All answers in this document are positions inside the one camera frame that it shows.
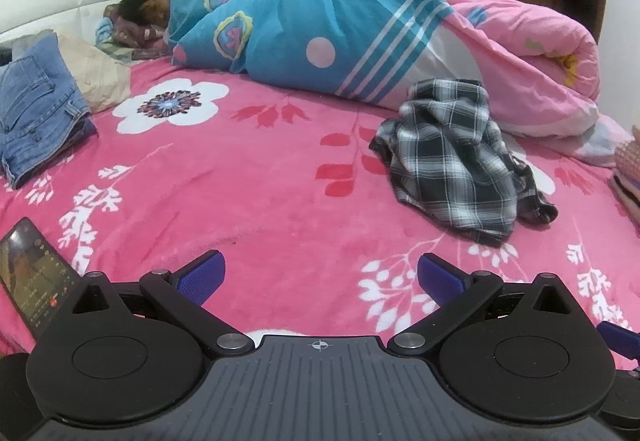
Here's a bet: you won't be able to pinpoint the black white plaid shirt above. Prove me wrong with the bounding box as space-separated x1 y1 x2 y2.
369 79 559 247

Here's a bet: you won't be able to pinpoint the stack of folded clothes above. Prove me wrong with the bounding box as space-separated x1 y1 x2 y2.
610 124 640 225

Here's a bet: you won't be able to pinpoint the black smartphone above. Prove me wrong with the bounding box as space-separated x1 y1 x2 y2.
1 217 80 339

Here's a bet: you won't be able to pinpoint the pink floral bed sheet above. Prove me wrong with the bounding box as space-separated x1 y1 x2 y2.
1 61 639 354

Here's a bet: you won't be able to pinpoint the beige folded garment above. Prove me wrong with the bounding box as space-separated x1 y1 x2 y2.
4 28 131 114

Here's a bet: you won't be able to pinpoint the folded blue jeans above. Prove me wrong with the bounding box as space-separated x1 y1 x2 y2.
1 33 96 190

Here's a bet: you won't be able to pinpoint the blue and pink quilt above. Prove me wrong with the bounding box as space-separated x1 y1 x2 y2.
167 0 629 167

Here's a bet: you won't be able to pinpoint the patterned pillow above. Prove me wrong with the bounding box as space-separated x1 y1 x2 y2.
96 4 168 63

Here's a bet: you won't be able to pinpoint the sleeping person's head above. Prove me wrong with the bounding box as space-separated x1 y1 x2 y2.
118 0 170 30

